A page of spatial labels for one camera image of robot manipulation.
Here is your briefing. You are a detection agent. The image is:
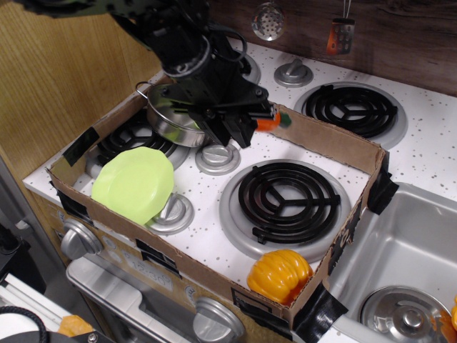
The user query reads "hanging perforated steel ladle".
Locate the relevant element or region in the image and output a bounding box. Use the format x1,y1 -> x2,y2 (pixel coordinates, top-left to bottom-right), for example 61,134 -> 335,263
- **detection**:
251,1 -> 286,41

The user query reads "brown cardboard fence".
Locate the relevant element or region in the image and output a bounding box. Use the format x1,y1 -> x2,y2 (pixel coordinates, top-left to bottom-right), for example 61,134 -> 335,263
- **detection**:
48,93 -> 389,341

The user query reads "back silver stove knob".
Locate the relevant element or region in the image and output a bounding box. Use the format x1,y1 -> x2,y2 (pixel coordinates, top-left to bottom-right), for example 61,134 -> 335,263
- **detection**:
273,59 -> 313,88

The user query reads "orange toy carrot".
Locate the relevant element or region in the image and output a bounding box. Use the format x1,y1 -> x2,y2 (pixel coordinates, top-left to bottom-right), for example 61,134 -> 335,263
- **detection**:
256,111 -> 291,132

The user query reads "silver toy sink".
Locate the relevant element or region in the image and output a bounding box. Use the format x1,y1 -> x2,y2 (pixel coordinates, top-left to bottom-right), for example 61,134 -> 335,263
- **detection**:
323,184 -> 456,342

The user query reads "light green plastic plate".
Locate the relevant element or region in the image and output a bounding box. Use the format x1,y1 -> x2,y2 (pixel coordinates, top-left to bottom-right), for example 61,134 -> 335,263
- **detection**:
91,146 -> 174,225

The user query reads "black cable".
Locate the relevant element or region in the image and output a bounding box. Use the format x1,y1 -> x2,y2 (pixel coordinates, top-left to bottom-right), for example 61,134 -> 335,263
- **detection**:
0,306 -> 48,343

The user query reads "front silver stove knob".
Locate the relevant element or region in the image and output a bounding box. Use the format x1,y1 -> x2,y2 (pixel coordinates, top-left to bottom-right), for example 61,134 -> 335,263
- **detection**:
146,193 -> 194,235

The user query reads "left oven dial knob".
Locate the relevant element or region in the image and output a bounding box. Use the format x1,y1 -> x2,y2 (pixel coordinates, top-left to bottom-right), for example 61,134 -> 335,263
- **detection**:
61,219 -> 103,260

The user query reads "steel pot lid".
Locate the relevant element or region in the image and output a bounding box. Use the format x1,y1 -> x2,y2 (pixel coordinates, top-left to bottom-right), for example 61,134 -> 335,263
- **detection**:
358,286 -> 456,342

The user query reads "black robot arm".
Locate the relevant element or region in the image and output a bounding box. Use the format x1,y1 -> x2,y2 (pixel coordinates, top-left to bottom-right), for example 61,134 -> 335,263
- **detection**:
21,1 -> 275,148

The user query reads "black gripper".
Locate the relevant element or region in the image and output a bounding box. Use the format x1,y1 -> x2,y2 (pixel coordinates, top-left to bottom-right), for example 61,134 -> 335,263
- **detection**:
161,60 -> 276,148

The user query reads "right oven dial knob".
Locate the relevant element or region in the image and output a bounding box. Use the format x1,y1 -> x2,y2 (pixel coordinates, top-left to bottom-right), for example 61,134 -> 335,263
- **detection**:
193,297 -> 246,343

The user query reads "hanging slotted steel spatula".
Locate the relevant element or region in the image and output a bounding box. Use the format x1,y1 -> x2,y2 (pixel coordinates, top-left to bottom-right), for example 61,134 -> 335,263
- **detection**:
326,0 -> 356,56

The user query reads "centre silver stove knob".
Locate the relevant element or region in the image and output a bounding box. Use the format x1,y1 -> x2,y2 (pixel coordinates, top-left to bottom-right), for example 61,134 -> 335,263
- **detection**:
195,144 -> 241,176

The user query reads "silver stove knob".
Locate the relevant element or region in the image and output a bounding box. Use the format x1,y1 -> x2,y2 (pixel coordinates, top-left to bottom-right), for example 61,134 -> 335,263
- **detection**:
195,144 -> 241,176
146,193 -> 194,235
273,59 -> 313,88

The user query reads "silver oven door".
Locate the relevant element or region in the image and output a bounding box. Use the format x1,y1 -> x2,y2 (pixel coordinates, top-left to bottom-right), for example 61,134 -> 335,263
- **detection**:
66,257 -> 197,342

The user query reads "yellow toy bell pepper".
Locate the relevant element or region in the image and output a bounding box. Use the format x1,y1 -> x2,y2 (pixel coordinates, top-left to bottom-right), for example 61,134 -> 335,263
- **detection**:
247,249 -> 313,306

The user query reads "back right black burner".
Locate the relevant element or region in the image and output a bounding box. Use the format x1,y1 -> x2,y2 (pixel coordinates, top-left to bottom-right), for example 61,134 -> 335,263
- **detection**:
294,81 -> 408,149

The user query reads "oven dial knob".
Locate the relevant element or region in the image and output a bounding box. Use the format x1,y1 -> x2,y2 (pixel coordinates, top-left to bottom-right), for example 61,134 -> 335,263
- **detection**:
193,297 -> 246,343
61,219 -> 103,260

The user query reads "front right black burner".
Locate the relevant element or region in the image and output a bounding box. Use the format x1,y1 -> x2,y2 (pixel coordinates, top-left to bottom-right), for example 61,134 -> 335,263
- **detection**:
219,159 -> 351,262

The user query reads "small steel pot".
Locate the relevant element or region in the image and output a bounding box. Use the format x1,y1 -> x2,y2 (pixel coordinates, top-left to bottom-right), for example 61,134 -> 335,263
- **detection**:
135,81 -> 213,148

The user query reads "back left black burner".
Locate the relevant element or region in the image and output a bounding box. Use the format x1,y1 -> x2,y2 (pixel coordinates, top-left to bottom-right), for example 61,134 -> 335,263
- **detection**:
238,54 -> 261,84

